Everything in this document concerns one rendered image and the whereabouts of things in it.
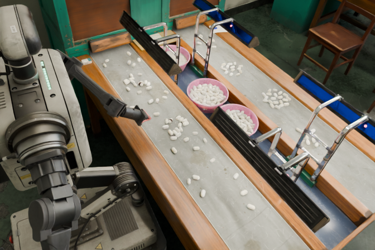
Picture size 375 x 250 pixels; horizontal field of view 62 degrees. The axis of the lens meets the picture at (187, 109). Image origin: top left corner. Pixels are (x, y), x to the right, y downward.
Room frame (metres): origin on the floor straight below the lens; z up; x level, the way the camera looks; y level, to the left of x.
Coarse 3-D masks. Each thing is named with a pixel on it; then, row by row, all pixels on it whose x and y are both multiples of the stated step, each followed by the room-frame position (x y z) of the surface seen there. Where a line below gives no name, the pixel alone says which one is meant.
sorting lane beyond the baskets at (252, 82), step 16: (176, 32) 2.19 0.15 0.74; (192, 32) 2.22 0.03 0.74; (208, 32) 2.24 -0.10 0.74; (224, 48) 2.04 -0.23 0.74; (240, 64) 1.85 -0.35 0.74; (240, 80) 1.67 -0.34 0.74; (256, 80) 1.69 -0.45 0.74; (272, 80) 1.70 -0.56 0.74; (256, 96) 1.52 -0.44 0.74; (272, 96) 1.54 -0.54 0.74; (288, 96) 1.56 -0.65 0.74; (272, 112) 1.39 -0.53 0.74; (288, 112) 1.40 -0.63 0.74; (304, 112) 1.42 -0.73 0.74; (288, 128) 1.27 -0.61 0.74; (304, 128) 1.28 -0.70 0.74; (320, 128) 1.29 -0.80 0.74; (304, 144) 1.16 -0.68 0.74; (320, 144) 1.17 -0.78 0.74; (320, 160) 1.05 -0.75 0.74; (336, 160) 1.07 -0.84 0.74; (352, 160) 1.08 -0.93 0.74; (368, 160) 1.09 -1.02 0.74; (336, 176) 0.96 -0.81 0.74; (352, 176) 0.97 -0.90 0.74; (368, 176) 0.98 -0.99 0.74; (352, 192) 0.87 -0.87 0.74; (368, 192) 0.88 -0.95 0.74; (368, 208) 0.79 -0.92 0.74
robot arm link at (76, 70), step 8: (80, 64) 1.26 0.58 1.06; (72, 72) 1.21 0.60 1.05; (80, 72) 1.20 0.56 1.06; (80, 80) 1.16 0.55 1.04; (88, 80) 1.15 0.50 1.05; (88, 88) 1.11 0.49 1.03; (96, 88) 1.10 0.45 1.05; (96, 96) 1.07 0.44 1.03; (104, 96) 1.06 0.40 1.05; (112, 96) 1.06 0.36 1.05; (104, 104) 1.02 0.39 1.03; (112, 104) 1.01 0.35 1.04; (120, 104) 1.02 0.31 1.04; (112, 112) 0.99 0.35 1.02
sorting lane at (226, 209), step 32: (128, 96) 1.40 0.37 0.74; (160, 96) 1.43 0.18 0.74; (160, 128) 1.16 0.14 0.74; (192, 128) 1.19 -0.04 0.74; (192, 160) 0.96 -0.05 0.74; (224, 160) 0.99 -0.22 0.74; (192, 192) 0.78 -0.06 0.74; (224, 192) 0.80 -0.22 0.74; (256, 192) 0.82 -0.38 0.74; (224, 224) 0.63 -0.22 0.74; (256, 224) 0.65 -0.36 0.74; (288, 224) 0.67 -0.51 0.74
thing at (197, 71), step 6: (204, 12) 1.85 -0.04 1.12; (210, 12) 1.88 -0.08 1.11; (198, 18) 1.82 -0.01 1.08; (228, 18) 1.79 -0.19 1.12; (198, 24) 1.82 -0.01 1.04; (216, 24) 1.72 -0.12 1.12; (222, 24) 1.75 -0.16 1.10; (210, 30) 1.70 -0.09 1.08; (198, 36) 1.80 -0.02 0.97; (210, 36) 1.70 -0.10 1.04; (204, 42) 1.74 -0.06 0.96; (210, 42) 1.70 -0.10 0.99; (210, 48) 1.70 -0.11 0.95; (192, 54) 1.83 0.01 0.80; (198, 54) 1.78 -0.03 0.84; (192, 60) 1.82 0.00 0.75; (204, 60) 1.71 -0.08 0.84; (192, 66) 1.81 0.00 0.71; (204, 66) 1.71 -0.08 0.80; (198, 72) 1.75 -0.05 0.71; (204, 72) 1.70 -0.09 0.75
